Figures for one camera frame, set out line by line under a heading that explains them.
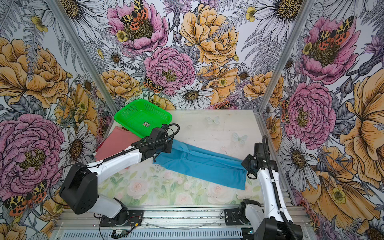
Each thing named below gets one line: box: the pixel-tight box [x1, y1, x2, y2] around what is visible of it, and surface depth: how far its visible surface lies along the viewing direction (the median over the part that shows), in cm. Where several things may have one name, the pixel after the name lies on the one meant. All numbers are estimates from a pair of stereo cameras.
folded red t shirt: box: [95, 126, 141, 162], surface depth 102 cm
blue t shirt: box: [153, 139, 247, 190], surface depth 93 cm
